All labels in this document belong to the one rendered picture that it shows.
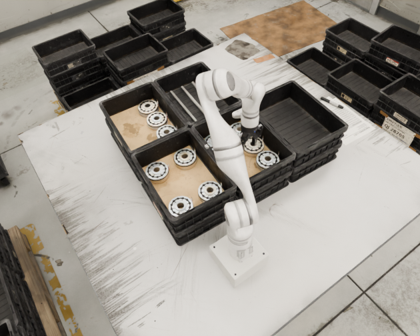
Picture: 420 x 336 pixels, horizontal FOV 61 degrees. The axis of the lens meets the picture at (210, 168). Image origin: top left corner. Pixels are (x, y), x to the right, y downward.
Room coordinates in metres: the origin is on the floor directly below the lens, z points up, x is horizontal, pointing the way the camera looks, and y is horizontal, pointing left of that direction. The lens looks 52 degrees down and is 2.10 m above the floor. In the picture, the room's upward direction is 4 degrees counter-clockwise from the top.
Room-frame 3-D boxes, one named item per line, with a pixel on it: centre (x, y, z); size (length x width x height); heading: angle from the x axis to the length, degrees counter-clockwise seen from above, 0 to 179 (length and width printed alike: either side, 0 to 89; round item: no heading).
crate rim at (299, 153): (1.19, -0.41, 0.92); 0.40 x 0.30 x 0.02; 28
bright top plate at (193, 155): (1.03, 0.11, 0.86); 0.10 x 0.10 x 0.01
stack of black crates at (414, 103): (1.58, -1.31, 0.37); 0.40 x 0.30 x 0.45; 32
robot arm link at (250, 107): (1.06, -0.19, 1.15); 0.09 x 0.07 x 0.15; 55
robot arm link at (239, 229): (0.59, -0.09, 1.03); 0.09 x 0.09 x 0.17; 12
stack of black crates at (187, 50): (2.51, 0.14, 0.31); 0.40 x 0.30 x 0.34; 122
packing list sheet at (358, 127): (1.35, -0.72, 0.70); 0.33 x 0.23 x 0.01; 32
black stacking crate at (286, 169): (1.05, -0.15, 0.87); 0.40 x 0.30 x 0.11; 28
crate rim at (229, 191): (0.91, 0.12, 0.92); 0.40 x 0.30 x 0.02; 28
